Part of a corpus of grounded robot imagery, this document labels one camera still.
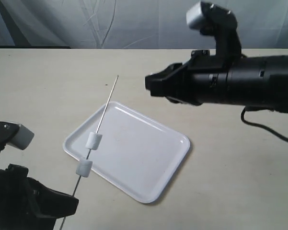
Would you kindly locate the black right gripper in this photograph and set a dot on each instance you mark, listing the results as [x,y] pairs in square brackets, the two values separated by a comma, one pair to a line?
[194,82]

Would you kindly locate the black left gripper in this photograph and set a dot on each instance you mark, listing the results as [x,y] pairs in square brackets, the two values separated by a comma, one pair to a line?
[36,208]

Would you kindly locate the thin metal skewer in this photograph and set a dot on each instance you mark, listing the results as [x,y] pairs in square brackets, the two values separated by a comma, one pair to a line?
[97,130]

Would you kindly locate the white marshmallow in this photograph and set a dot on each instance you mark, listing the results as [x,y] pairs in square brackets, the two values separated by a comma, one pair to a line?
[84,168]
[93,141]

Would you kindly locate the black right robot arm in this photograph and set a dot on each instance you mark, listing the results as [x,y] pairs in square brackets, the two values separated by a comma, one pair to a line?
[254,82]

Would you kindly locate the wrinkled blue-grey backdrop cloth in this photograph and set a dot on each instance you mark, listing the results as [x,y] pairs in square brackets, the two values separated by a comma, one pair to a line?
[134,24]

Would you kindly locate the white rectangular plastic tray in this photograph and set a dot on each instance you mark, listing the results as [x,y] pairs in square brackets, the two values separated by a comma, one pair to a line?
[136,154]

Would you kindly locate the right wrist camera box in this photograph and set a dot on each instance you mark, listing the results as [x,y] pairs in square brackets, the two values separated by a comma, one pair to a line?
[208,18]

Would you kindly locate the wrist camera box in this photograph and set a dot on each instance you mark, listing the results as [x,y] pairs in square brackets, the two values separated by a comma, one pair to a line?
[208,18]
[15,134]

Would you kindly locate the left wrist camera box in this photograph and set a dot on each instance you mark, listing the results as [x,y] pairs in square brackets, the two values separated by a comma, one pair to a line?
[15,134]

